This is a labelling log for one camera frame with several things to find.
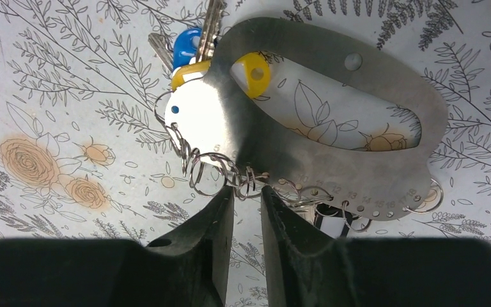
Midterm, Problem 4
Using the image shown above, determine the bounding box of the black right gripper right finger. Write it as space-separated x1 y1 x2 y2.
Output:
261 187 491 306

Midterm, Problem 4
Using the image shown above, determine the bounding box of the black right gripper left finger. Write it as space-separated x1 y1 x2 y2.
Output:
0 188 234 306

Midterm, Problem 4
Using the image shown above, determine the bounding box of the black tag keyring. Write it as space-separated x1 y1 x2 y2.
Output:
314 203 353 238

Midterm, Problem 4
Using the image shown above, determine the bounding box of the blue tag key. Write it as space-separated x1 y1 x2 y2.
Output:
148 0 225 73

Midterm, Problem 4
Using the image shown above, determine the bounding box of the floral table mat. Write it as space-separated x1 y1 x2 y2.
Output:
0 1 491 306

